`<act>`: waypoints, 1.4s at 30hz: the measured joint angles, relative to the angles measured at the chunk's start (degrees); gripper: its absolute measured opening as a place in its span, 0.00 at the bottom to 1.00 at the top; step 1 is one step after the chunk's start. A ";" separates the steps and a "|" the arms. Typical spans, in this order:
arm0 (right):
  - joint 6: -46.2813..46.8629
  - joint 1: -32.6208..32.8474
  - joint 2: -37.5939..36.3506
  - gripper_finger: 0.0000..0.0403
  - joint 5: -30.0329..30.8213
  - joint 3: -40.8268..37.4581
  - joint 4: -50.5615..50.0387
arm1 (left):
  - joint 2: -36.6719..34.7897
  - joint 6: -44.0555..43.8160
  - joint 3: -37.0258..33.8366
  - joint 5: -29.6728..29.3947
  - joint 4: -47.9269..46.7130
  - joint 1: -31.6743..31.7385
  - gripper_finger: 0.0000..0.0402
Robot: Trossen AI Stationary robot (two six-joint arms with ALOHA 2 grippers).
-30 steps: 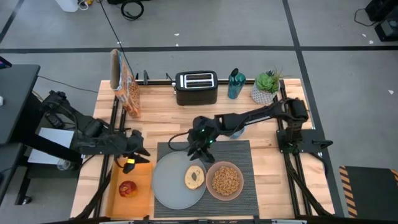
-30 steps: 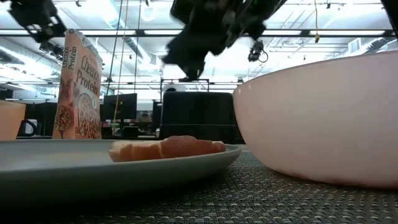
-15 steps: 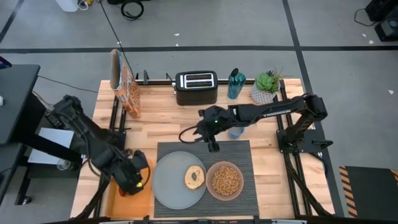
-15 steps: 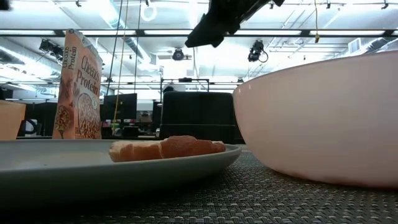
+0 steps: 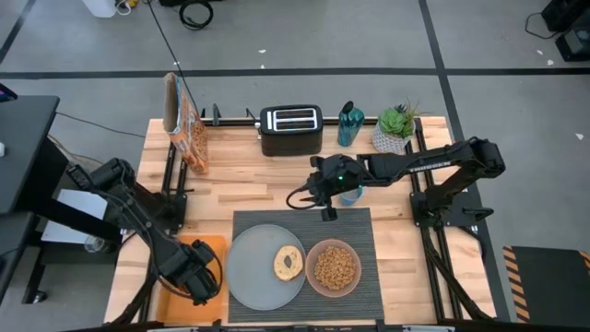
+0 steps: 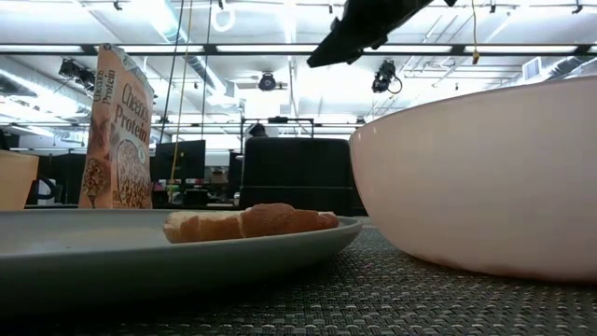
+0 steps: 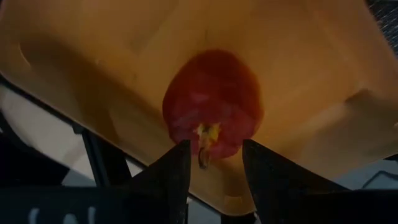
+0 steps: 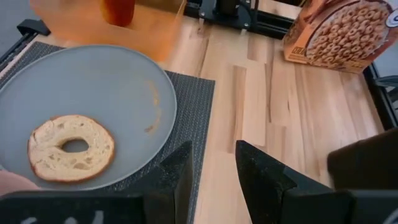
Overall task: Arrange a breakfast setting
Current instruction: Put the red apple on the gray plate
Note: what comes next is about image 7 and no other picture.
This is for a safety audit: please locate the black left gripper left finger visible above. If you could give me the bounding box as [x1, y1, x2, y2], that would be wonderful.
[123, 139, 192, 224]

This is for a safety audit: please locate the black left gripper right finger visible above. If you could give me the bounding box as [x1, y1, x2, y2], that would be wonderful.
[242, 138, 348, 224]

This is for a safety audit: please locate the red apple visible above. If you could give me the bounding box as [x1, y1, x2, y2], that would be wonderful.
[161, 49, 265, 170]

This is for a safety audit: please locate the orange plastic bin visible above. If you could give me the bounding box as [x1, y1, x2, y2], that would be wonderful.
[0, 0, 398, 217]

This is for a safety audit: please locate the dark woven placemat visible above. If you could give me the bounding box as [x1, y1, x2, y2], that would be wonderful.
[368, 0, 398, 56]

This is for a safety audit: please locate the black table frame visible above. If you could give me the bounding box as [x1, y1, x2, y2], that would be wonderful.
[0, 74, 135, 188]

